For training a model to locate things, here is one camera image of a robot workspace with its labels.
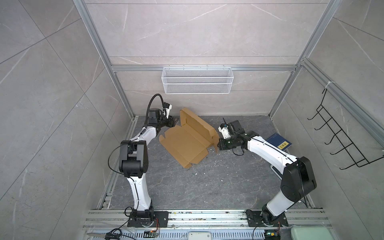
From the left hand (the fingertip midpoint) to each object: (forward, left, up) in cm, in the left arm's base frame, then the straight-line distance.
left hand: (174, 114), depth 98 cm
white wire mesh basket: (+19, -16, +13) cm, 28 cm away
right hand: (-22, -27, -4) cm, 35 cm away
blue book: (-14, -73, -16) cm, 76 cm away
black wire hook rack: (-39, -79, +16) cm, 90 cm away
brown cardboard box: (-12, -9, -18) cm, 23 cm away
